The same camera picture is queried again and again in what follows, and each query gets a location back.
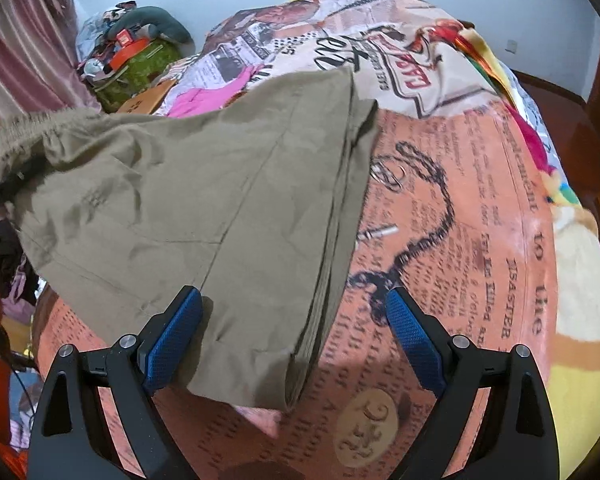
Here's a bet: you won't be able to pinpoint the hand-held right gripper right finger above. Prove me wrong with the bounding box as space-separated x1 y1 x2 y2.
385 287 562 480

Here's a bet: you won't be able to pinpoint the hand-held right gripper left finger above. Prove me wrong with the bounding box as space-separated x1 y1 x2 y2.
27 285 204 480

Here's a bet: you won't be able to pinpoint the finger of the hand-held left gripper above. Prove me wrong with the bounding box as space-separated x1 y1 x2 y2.
0 157 47 220

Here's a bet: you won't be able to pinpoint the olive green pants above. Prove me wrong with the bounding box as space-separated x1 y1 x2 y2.
0 67 381 412

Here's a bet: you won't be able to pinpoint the striped red curtain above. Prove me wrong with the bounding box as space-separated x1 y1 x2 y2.
0 0 102 192

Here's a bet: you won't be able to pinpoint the printed newspaper pattern blanket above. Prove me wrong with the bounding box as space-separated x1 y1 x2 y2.
30 0 600 480

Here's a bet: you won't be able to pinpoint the bamboo lap desk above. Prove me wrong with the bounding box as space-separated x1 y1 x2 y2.
116 79 175 117

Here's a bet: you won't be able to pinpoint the pile of clothes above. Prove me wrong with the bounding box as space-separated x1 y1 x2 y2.
74 2 131 78

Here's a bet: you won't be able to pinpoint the green fabric hamper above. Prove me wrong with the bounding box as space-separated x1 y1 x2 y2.
92 39 185 112

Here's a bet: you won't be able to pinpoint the orange box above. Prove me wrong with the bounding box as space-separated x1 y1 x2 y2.
110 30 150 70

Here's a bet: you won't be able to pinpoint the pink cloth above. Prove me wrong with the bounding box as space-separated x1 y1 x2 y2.
167 64 262 119

